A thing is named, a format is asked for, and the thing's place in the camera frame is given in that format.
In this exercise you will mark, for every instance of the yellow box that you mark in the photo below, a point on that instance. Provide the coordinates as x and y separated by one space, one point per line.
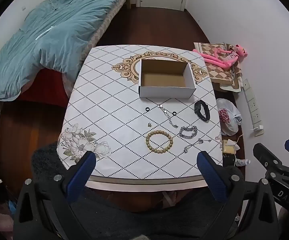
228 147

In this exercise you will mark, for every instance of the white power strip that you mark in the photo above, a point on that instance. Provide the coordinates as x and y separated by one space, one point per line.
253 105

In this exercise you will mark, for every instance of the black smart watch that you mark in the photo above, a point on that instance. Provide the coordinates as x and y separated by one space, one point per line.
202 110

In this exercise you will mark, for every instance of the small white bottle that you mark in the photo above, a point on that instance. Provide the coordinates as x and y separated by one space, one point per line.
242 162

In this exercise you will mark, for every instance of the person's dark fuzzy clothing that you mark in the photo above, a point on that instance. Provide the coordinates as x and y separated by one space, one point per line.
147 220

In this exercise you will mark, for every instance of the white charger plug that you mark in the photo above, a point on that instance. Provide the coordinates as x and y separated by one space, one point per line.
258 128

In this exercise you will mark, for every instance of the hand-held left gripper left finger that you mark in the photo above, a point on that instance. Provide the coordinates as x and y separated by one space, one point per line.
84 172

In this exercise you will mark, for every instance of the pink plush toy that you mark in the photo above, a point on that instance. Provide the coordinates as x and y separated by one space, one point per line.
222 56

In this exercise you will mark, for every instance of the white diamond patterned tablecloth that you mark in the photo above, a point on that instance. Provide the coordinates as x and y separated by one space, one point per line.
114 105

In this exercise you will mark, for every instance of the brown checkered cloth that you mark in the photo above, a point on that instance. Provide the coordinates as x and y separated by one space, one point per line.
224 73

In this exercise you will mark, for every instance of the white plastic bag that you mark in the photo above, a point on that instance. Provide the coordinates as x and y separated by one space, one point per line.
228 116

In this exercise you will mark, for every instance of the white cardboard box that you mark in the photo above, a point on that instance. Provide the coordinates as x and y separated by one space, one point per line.
165 80

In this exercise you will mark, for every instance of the blue quilt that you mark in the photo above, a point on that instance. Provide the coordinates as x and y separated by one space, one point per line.
49 37

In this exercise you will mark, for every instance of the red bed sheet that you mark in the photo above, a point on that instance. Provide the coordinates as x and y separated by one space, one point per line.
47 85

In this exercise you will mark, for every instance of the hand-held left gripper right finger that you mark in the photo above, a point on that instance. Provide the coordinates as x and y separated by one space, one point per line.
208 172

